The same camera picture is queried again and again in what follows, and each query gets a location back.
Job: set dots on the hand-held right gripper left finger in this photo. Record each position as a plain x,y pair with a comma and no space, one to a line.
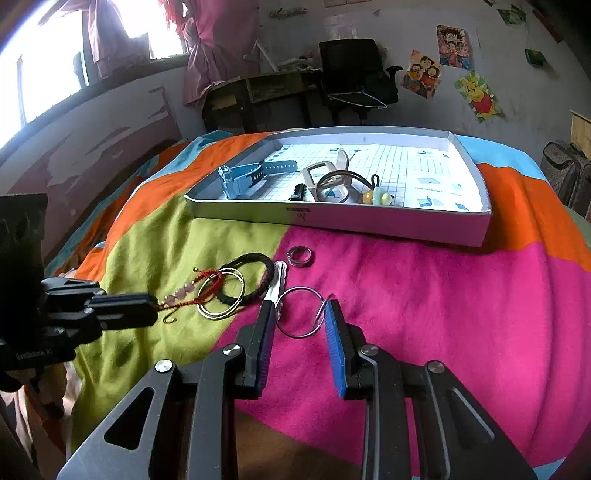
265,332

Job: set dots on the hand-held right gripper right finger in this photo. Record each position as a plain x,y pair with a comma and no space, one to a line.
334,346

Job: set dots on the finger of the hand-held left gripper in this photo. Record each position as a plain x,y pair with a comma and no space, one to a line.
127,319
124,302

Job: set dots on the thin silver hoop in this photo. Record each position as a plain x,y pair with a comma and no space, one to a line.
318,295

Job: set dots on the small white clip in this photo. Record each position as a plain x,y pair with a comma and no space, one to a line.
279,277

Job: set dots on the small black clip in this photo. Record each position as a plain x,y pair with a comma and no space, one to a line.
298,191

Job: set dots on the blue wrist watch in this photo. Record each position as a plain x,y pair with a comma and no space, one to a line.
240,177

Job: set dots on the white hair claw clip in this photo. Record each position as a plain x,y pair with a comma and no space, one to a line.
310,173

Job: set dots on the white shallow cardboard box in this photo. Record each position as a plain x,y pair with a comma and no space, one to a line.
415,175

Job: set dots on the silver bangle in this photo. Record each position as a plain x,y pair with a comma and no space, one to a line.
240,295

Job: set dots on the colourful striped blanket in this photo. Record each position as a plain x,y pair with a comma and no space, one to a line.
415,300

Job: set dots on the wooden desk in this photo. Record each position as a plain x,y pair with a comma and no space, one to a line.
272,92

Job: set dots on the white clothes hanger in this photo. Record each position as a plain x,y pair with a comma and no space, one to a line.
369,99

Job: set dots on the window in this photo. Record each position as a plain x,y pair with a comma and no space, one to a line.
46,60

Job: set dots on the papers on desk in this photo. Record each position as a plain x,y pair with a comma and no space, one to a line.
293,62

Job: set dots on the long pink curtain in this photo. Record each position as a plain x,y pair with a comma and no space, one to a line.
217,46

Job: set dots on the white desk lamp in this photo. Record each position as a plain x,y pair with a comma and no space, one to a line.
263,53

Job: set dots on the black office chair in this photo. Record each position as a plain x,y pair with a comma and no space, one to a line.
351,64

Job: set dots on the grey suitcase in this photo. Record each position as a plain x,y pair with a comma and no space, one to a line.
565,170

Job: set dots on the red tassel ornament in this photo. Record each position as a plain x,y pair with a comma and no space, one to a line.
173,11

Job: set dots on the wooden board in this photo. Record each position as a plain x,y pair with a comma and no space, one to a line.
581,129

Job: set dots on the hanging green pot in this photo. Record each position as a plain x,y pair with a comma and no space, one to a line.
534,57

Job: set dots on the cartoon family wall poster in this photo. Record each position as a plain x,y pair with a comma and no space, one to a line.
420,76

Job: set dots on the yellow bear wall poster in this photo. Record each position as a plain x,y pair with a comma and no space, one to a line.
478,94

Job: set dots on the anime wall poster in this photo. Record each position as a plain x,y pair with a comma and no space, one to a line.
455,46

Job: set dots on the green wall photo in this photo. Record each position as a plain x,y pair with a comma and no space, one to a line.
511,14

